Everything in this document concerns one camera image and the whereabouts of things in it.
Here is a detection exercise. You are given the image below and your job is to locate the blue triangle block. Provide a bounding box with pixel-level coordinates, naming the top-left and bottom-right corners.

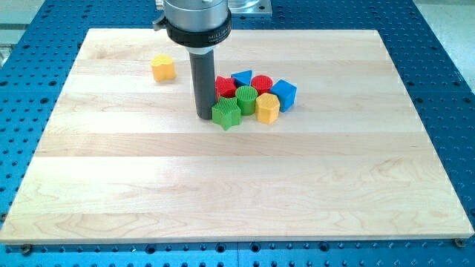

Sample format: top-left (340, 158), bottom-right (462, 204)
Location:
top-left (231, 70), bottom-right (252, 88)

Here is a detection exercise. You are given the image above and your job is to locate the board corner screw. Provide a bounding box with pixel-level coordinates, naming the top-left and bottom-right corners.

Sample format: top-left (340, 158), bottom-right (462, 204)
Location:
top-left (453, 239), bottom-right (465, 248)
top-left (19, 244), bottom-right (33, 256)

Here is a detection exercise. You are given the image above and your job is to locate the light wooden board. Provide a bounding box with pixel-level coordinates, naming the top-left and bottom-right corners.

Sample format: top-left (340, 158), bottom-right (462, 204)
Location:
top-left (1, 28), bottom-right (474, 244)

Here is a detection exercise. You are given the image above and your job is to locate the yellow heart block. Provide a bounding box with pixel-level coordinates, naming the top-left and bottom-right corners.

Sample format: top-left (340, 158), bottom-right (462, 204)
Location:
top-left (151, 54), bottom-right (176, 82)

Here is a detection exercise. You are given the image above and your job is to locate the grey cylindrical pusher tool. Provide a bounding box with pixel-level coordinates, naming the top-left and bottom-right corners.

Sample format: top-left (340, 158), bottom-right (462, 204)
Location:
top-left (187, 47), bottom-right (216, 119)

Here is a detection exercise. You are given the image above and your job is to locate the right board corner screw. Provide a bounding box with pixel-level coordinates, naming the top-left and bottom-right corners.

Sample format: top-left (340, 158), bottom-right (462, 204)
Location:
top-left (453, 239), bottom-right (465, 248)

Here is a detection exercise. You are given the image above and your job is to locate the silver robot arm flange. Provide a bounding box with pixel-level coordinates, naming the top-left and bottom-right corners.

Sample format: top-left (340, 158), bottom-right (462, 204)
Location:
top-left (153, 0), bottom-right (232, 48)

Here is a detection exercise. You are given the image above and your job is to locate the red star block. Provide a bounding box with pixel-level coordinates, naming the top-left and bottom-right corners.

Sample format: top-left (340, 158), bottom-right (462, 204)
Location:
top-left (214, 76), bottom-right (237, 101)

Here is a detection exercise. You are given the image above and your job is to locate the blue cube block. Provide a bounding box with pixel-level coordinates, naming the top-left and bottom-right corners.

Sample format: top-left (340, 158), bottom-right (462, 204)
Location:
top-left (270, 79), bottom-right (297, 113)

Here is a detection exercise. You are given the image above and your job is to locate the yellow hexagon block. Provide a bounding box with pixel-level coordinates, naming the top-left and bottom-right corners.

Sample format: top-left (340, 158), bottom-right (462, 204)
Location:
top-left (255, 93), bottom-right (280, 124)

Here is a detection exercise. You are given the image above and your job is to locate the red cylinder block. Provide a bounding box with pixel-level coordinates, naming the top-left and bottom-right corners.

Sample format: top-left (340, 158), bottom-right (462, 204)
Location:
top-left (251, 75), bottom-right (273, 95)

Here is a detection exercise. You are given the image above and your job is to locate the green cylinder block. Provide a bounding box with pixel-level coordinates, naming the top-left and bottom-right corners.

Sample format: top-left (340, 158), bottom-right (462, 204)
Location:
top-left (235, 85), bottom-right (258, 116)

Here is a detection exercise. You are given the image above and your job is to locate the left board corner screw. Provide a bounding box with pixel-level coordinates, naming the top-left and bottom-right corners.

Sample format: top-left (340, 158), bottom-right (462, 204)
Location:
top-left (19, 244), bottom-right (33, 256)

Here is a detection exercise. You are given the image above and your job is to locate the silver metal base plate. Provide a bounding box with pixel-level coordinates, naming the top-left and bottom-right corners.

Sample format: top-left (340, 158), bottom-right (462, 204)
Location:
top-left (155, 0), bottom-right (272, 19)

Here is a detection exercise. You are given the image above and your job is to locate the green star block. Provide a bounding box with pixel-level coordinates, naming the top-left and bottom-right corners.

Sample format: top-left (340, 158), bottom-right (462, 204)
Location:
top-left (212, 96), bottom-right (241, 131)

